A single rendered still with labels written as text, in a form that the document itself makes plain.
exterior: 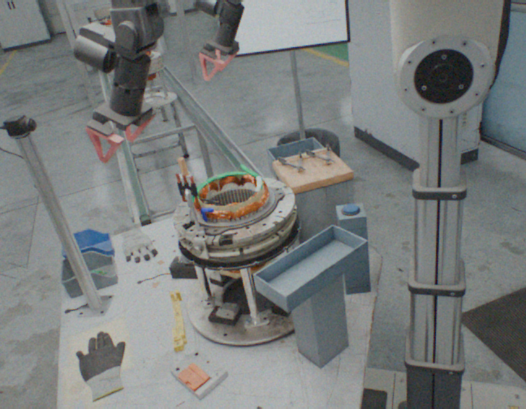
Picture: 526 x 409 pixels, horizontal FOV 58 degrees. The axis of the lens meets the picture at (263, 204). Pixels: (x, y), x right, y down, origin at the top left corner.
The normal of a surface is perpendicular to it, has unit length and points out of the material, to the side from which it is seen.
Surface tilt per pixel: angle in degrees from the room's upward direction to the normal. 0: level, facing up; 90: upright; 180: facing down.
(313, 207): 90
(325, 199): 90
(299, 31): 83
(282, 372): 0
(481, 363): 0
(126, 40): 90
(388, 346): 0
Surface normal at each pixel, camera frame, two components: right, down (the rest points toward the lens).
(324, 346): 0.62, 0.30
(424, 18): -0.23, 0.77
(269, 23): -0.14, 0.40
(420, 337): -0.29, 0.51
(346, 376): -0.15, -0.86
